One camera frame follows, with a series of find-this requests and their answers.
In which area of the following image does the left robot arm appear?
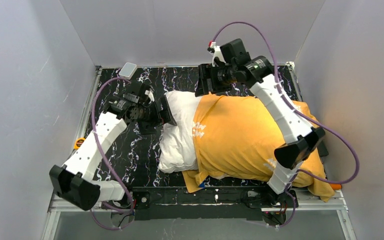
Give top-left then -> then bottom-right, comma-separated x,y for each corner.
49,82 -> 177,211

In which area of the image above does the aluminium frame rail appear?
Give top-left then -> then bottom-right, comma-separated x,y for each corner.
41,66 -> 103,240

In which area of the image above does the small white box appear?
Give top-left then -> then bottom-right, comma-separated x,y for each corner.
117,62 -> 138,80

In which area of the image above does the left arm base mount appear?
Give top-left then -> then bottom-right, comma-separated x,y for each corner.
100,187 -> 152,213

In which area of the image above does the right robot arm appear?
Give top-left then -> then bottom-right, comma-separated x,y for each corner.
195,38 -> 325,195

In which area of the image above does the white pillow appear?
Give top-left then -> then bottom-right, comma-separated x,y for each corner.
158,90 -> 201,174

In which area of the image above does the purple cable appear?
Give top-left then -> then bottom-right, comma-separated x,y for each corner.
89,76 -> 137,231
210,21 -> 361,229

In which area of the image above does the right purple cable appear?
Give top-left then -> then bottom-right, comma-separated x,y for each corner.
210,21 -> 361,229

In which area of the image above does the yellow tape measure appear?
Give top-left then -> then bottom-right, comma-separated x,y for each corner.
73,137 -> 86,150

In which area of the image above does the yellow and blue pillowcase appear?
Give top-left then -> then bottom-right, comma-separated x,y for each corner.
182,93 -> 336,203

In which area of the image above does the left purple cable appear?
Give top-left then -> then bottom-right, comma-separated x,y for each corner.
89,76 -> 137,231

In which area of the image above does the orange handled tool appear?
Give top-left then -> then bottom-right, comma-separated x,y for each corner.
329,183 -> 342,191

